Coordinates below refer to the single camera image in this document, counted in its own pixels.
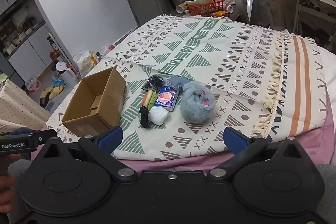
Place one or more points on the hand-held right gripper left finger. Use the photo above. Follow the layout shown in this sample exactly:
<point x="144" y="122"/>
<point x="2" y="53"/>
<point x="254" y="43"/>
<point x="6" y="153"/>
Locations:
<point x="111" y="138"/>

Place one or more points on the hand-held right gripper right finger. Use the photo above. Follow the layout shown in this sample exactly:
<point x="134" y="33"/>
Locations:
<point x="236" y="140"/>

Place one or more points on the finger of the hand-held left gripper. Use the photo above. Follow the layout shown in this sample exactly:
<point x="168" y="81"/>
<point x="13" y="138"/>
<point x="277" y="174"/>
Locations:
<point x="15" y="132"/>

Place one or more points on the brown cardboard box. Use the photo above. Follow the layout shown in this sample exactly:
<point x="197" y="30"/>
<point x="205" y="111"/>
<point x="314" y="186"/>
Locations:
<point x="110" y="98"/>

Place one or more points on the large blue-grey plush toy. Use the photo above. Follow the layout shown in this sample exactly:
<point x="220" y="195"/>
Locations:
<point x="194" y="108"/>

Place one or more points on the burger plush toy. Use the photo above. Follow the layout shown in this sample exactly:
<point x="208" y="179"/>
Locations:
<point x="147" y="99"/>

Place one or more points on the black glittery pouch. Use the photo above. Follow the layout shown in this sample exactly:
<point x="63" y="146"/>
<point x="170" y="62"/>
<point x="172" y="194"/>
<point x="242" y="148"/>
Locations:
<point x="155" y="81"/>

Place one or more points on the white soft bundle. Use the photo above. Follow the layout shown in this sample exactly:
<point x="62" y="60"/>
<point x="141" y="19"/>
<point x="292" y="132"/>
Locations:
<point x="157" y="115"/>

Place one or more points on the person's left hand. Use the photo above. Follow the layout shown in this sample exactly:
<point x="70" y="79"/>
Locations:
<point x="4" y="187"/>

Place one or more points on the dotted cream cloth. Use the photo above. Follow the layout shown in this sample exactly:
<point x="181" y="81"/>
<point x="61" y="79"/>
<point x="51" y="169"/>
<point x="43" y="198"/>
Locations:
<point x="15" y="106"/>

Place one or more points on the black fabric strip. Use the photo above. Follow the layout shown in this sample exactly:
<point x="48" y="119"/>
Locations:
<point x="143" y="116"/>

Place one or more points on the yellow slipper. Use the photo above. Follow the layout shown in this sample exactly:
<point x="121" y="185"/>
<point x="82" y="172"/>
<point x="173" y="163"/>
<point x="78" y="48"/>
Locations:
<point x="53" y="92"/>

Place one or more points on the blue printed packet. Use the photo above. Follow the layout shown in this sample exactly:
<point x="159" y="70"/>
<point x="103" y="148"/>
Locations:
<point x="165" y="98"/>

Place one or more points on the white jug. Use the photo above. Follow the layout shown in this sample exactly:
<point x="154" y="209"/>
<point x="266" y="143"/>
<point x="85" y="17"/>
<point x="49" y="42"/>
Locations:
<point x="63" y="70"/>

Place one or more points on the bread plastic bag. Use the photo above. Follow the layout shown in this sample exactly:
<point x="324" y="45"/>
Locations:
<point x="85" y="60"/>

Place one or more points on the small grey plush toy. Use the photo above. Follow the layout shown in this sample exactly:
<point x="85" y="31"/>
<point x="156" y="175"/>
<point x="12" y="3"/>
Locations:
<point x="176" y="81"/>

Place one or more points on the orange striped blanket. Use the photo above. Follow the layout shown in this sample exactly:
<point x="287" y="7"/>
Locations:
<point x="302" y="82"/>

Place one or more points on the green triangle patterned blanket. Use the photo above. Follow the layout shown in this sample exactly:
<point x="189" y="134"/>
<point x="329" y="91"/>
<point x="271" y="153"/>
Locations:
<point x="210" y="56"/>

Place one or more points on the white cabinet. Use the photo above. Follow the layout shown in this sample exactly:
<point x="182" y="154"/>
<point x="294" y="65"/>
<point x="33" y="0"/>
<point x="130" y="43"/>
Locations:
<point x="26" y="43"/>

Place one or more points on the orange brush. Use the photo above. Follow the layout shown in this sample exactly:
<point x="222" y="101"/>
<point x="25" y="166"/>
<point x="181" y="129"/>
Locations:
<point x="221" y="13"/>

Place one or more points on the orange plastic basket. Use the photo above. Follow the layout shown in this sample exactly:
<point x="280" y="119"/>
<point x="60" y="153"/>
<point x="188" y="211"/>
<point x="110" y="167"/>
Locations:
<point x="210" y="7"/>

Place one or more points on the printed plastic bag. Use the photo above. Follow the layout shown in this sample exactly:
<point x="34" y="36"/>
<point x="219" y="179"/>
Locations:
<point x="275" y="8"/>

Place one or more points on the paper cup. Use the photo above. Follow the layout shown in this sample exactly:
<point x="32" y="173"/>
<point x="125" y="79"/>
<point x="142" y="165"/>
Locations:
<point x="181" y="7"/>

